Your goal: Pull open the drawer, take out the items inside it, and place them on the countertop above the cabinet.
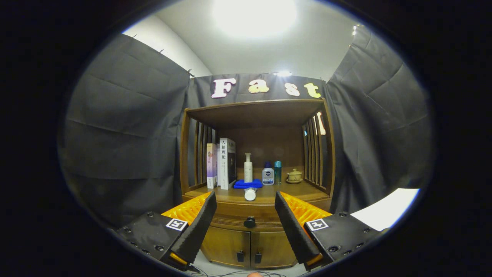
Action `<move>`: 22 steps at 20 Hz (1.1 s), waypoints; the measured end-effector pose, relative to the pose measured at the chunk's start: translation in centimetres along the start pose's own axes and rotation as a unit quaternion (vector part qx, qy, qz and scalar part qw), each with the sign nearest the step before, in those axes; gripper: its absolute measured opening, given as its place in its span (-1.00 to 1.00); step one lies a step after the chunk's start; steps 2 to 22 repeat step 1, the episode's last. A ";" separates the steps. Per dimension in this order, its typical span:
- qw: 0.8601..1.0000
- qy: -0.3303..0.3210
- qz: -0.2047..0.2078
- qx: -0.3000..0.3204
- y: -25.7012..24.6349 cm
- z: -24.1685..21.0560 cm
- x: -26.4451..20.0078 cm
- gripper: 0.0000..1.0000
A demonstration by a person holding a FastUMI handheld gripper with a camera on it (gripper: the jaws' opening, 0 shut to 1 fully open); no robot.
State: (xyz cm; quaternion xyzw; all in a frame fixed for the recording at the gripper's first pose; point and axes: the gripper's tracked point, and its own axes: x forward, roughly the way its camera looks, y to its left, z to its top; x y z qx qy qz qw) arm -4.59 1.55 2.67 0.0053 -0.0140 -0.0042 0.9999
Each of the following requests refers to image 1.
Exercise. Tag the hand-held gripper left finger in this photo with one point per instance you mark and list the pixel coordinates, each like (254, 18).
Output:
(200, 227)

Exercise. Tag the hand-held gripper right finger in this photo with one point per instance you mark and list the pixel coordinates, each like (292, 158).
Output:
(294, 231)

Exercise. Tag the brown wooden drawer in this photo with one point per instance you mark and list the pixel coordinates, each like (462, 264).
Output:
(250, 209)

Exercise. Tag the white green-ended tube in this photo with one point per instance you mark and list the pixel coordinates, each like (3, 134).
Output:
(250, 195)

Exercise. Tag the wooden cabinet door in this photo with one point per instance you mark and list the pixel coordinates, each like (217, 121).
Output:
(273, 248)
(225, 244)

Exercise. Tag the wooden countertop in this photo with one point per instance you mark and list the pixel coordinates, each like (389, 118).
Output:
(276, 190)

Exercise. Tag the brown wooden cabinet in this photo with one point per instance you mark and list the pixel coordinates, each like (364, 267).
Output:
(261, 113)

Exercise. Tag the yellow lidded teacup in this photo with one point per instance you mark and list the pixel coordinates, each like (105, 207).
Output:
(295, 176)

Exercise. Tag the blue folded towel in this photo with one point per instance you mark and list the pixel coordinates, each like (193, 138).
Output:
(240, 184)

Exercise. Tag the white bottle blue cap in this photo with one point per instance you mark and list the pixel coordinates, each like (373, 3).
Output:
(268, 177)

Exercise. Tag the teal slim bottle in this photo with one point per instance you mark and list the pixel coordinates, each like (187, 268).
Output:
(278, 171)

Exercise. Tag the purple book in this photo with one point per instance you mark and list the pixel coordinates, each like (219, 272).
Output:
(211, 165)

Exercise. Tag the white thick book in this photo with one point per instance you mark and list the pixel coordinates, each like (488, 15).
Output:
(223, 165)

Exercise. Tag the white pump bottle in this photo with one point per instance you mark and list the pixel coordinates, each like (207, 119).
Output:
(248, 171)

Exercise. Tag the white flat surface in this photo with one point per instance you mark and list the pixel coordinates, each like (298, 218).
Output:
(388, 209)

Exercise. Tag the black backdrop cloth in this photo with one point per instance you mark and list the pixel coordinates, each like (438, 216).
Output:
(127, 134)

